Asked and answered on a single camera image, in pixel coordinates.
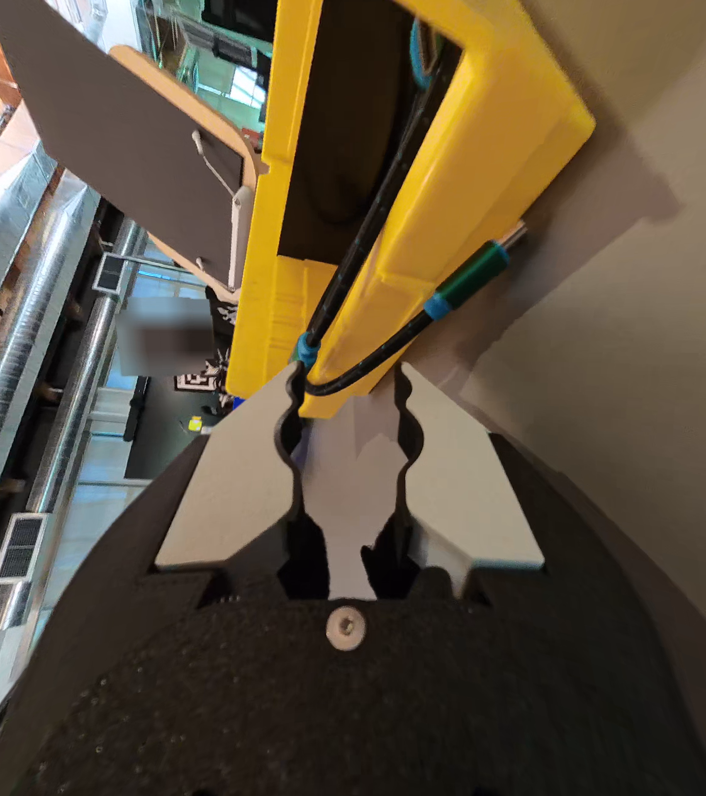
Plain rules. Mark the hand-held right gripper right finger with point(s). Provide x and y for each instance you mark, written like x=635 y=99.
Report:
x=471 y=497

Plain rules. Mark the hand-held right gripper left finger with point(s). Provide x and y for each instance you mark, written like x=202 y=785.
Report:
x=235 y=497

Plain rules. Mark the yellow plastic bin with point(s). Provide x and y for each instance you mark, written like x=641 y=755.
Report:
x=483 y=155

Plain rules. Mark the black bin divider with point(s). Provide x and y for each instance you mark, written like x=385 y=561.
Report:
x=353 y=124

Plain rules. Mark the grey desk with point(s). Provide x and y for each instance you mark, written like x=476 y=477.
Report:
x=639 y=342

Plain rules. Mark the ceiling air vent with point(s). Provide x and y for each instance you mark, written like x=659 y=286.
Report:
x=110 y=273
x=20 y=547

